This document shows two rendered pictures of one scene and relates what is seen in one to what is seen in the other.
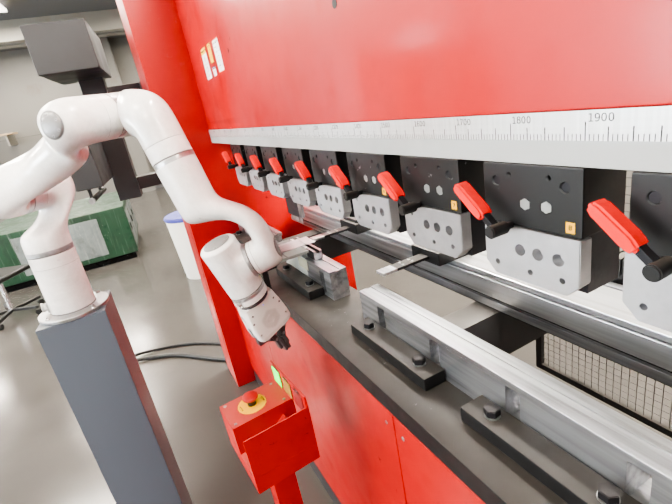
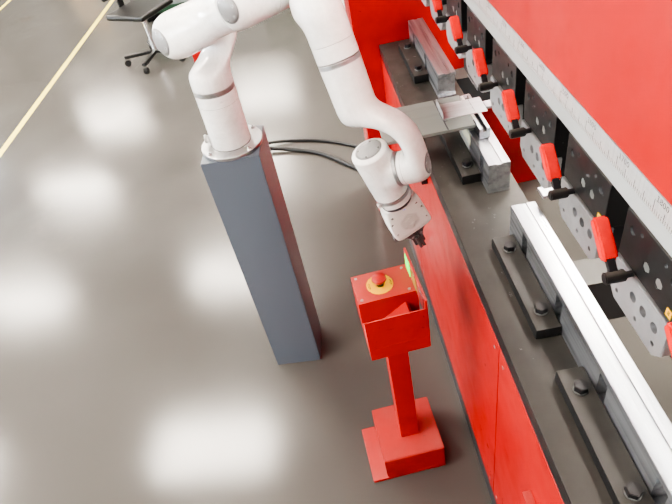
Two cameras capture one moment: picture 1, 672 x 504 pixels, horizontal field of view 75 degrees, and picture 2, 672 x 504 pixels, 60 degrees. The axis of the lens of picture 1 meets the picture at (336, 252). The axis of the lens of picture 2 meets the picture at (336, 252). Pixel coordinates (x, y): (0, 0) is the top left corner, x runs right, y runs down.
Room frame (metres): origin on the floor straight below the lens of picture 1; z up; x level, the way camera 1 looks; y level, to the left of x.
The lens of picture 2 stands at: (-0.09, -0.12, 1.90)
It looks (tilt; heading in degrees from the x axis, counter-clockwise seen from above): 42 degrees down; 27
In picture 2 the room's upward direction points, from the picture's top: 13 degrees counter-clockwise
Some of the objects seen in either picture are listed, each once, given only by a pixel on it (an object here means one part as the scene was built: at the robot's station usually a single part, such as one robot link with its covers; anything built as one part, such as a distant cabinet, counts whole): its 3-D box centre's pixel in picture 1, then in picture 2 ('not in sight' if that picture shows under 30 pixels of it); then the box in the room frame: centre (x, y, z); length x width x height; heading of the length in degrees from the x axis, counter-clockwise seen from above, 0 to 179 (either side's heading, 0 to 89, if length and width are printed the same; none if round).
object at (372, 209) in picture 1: (384, 187); (557, 132); (0.92, -0.13, 1.26); 0.15 x 0.09 x 0.17; 24
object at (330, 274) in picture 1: (313, 267); (478, 140); (1.39, 0.09, 0.92); 0.39 x 0.06 x 0.10; 24
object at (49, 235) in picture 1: (45, 207); (210, 43); (1.24, 0.78, 1.30); 0.19 x 0.12 x 0.24; 153
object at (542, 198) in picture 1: (548, 218); (672, 280); (0.55, -0.29, 1.26); 0.15 x 0.09 x 0.17; 24
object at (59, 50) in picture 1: (96, 123); not in sight; (2.38, 1.08, 1.52); 0.51 x 0.25 x 0.85; 17
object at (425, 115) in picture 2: (263, 257); (422, 119); (1.38, 0.24, 1.00); 0.26 x 0.18 x 0.01; 114
